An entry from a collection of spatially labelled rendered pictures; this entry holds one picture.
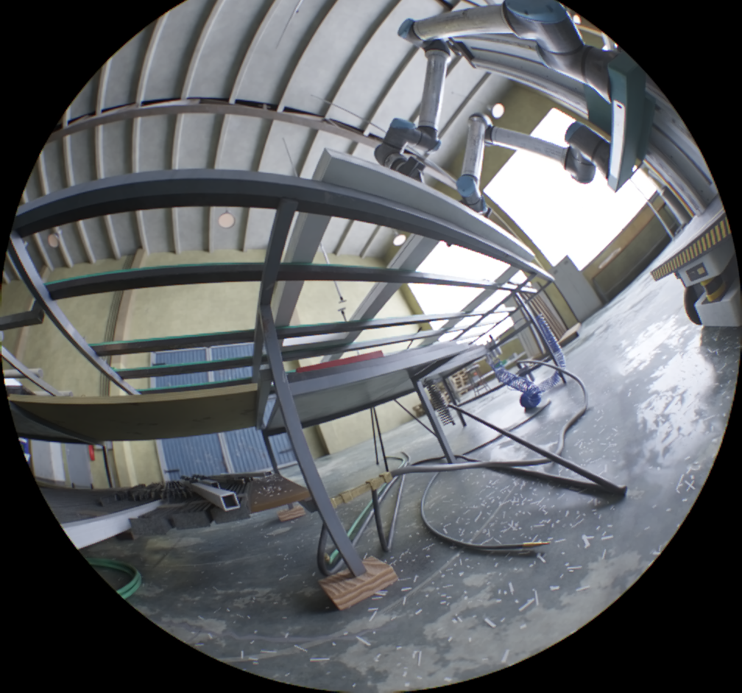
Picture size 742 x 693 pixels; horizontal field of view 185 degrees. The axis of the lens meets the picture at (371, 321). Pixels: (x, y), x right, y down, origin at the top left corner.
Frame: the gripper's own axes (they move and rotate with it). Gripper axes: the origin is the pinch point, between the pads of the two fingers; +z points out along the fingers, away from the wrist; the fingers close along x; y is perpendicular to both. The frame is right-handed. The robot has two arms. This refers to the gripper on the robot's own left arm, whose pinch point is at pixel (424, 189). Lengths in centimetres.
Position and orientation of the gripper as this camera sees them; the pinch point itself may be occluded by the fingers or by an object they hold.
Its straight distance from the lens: 78.7
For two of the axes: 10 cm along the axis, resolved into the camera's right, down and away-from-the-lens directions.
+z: 3.7, 8.4, -4.1
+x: 4.6, -5.4, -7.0
